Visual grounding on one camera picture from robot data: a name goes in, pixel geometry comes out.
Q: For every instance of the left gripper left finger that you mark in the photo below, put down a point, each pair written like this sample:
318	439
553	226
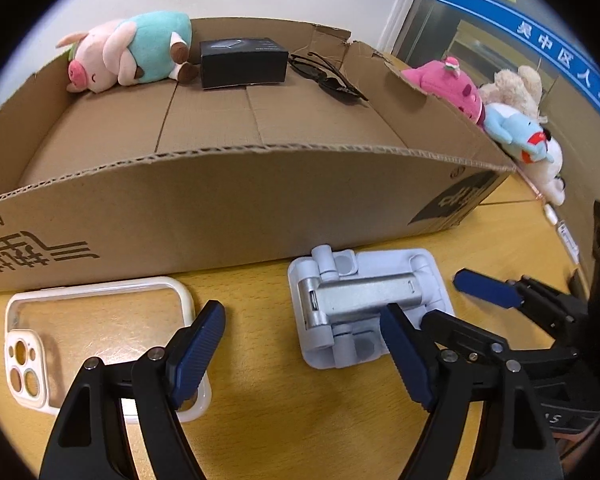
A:
89	439

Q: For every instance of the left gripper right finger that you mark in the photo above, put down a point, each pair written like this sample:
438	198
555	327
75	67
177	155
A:
514	440

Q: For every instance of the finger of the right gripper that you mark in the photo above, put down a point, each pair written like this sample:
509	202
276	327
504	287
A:
457	334
543	304

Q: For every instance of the clear white phone case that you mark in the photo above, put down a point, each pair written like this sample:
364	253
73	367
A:
48	334

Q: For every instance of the white folding phone stand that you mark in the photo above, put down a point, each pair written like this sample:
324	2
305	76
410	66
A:
337	298

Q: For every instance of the black charger box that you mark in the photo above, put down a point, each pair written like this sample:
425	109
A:
234	62

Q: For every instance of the right hand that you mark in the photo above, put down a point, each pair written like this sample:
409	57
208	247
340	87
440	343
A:
573	447

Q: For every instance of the white plush tag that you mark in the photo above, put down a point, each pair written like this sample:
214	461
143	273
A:
563	233

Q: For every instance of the blue elephant plush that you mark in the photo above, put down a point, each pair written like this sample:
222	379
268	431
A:
519	135

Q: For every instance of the cardboard box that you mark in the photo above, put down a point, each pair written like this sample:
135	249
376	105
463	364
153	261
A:
162	178

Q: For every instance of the beige teddy plush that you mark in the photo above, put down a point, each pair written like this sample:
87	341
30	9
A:
522	89

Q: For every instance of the pink strawberry bear plush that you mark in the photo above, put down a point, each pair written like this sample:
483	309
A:
447	81

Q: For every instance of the black sunglasses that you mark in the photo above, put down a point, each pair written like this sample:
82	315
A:
326	75

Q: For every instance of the pig plush teal shirt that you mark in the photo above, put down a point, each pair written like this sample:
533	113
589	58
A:
146	48

